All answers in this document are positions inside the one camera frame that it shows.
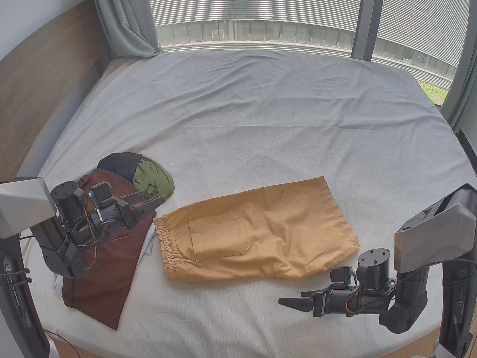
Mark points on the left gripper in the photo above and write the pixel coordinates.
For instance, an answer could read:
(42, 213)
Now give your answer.
(115, 216)

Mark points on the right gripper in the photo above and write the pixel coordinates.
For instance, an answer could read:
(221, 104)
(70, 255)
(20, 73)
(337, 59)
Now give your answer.
(331, 303)

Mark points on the tan shorts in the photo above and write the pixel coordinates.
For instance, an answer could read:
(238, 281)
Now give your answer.
(268, 233)

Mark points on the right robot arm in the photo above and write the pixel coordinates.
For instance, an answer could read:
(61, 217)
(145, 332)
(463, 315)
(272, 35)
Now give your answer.
(410, 300)

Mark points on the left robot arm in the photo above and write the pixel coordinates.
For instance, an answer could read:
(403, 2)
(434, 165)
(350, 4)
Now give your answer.
(59, 252)

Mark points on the bed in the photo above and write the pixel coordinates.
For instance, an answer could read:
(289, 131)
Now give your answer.
(261, 99)

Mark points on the green garment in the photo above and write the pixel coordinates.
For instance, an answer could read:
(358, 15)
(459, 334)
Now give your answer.
(152, 177)

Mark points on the white garment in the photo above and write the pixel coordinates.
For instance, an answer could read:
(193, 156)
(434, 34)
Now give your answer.
(149, 242)

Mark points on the black garment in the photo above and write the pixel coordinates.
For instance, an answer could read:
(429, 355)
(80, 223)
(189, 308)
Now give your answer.
(117, 164)

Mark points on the brown garment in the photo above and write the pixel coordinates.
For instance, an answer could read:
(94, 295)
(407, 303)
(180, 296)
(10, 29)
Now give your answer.
(108, 274)

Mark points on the grey-green curtain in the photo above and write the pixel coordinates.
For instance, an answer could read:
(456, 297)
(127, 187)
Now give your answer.
(119, 21)
(467, 99)

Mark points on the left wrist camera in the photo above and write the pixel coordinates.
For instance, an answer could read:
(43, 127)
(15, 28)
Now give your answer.
(101, 192)

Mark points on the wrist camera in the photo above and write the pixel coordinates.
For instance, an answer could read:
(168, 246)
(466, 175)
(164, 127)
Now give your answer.
(101, 192)
(341, 274)

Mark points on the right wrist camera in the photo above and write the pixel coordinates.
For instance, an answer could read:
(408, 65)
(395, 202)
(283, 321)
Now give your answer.
(341, 274)

